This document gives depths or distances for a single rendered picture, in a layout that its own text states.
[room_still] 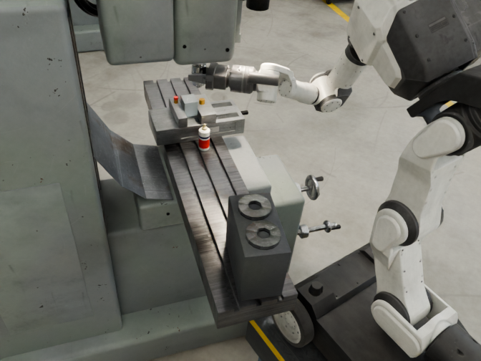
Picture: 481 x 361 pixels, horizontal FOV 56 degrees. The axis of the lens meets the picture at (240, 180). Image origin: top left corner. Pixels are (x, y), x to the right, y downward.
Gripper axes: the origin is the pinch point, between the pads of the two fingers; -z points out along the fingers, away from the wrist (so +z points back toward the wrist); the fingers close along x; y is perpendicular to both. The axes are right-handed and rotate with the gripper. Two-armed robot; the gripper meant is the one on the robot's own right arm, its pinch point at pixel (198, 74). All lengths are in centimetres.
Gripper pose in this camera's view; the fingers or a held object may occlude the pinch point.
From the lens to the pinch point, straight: 152.8
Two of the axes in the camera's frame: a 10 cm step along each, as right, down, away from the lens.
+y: -0.6, 7.5, 6.6
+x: -1.2, 6.5, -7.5
